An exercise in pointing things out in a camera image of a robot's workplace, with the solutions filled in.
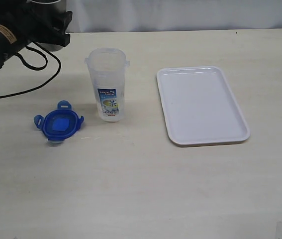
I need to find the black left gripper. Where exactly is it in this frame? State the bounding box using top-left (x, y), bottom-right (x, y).
top-left (0, 0), bottom-right (73, 47)

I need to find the stainless steel tumbler cup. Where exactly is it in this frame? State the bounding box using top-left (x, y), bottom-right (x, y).
top-left (30, 0), bottom-right (67, 52)

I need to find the blue plastic container lid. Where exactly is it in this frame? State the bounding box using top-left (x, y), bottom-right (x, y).
top-left (33, 100), bottom-right (85, 142)

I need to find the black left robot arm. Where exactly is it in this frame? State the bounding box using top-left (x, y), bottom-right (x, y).
top-left (0, 0), bottom-right (73, 69)

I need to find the clear plastic tall container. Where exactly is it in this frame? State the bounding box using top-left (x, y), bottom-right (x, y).
top-left (85, 48), bottom-right (129, 122)

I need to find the white rectangular plastic tray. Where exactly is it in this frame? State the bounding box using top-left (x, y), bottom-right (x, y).
top-left (156, 66), bottom-right (250, 146)

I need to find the black cable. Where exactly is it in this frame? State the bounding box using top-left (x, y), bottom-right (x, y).
top-left (0, 41), bottom-right (62, 100)

